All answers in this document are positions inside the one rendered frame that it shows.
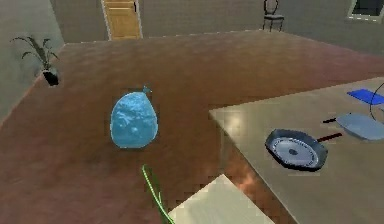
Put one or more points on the white framed window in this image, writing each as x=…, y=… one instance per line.
x=366, y=9

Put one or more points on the green thin plant stem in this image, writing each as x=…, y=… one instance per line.
x=153, y=191

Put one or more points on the wooden room door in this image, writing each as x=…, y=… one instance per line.
x=122, y=20

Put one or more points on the blue tied garbage bag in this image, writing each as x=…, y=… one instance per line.
x=133, y=121

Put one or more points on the black round-back chair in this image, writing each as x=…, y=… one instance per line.
x=272, y=16

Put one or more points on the potted green house plant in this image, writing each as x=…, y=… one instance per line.
x=45, y=60

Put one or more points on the beige table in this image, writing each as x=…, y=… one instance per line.
x=326, y=173

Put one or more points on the pale beige square block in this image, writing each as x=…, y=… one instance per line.
x=218, y=203

